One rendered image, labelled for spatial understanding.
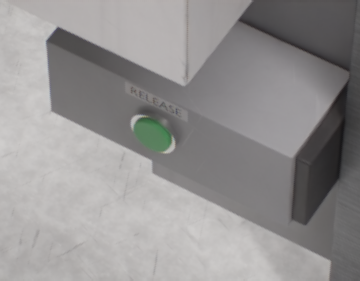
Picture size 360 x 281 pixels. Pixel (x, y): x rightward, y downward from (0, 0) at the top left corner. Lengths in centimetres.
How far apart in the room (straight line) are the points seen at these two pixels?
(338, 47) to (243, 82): 7
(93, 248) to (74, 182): 11
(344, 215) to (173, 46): 32
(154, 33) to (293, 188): 25
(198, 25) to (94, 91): 26
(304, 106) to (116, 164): 146
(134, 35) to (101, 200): 161
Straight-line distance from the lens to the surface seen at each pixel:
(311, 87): 148
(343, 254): 158
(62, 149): 293
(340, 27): 147
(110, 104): 152
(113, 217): 286
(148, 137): 150
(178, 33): 126
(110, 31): 129
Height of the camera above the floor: 234
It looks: 53 degrees down
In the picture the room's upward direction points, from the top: straight up
